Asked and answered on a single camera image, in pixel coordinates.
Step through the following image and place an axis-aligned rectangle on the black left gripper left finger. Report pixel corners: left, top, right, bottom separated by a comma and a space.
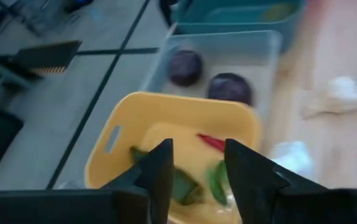
100, 138, 175, 224

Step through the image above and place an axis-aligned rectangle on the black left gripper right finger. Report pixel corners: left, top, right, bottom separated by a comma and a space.
224, 138, 328, 224

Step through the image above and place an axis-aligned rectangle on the large dark green pepper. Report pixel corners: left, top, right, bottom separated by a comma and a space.
130, 146, 205, 207

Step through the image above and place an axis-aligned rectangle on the green jalapeno pepper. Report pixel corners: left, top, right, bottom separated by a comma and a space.
205, 160, 231, 206

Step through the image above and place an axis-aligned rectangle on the white garlic bulb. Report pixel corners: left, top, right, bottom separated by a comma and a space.
302, 76, 357, 121
270, 141, 315, 182

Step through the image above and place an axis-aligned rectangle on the red chili pepper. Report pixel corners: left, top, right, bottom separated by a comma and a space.
196, 133, 226, 153

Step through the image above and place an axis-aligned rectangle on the yellow plastic bin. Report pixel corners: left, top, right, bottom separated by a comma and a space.
84, 91, 262, 224

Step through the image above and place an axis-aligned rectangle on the frosted translucent plastic bin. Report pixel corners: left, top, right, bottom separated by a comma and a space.
141, 30, 284, 122

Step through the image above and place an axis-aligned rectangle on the teal plastic bin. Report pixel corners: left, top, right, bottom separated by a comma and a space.
169, 0, 307, 52

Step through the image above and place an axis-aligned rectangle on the black striped floor mat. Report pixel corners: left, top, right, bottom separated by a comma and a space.
12, 39, 83, 75

